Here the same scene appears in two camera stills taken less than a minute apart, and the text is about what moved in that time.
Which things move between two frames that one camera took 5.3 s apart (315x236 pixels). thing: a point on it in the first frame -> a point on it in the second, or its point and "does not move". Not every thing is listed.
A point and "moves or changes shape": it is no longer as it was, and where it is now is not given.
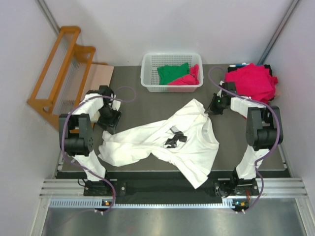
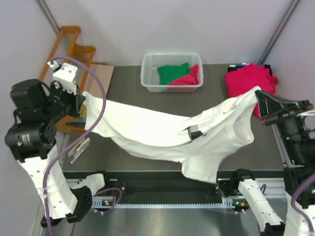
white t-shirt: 190,160 moves or changes shape
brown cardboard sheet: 99,75 does not move
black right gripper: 212,108 -> 269,104
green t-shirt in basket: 170,73 does not move
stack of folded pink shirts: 254,81 does not move
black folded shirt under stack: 234,68 does not move
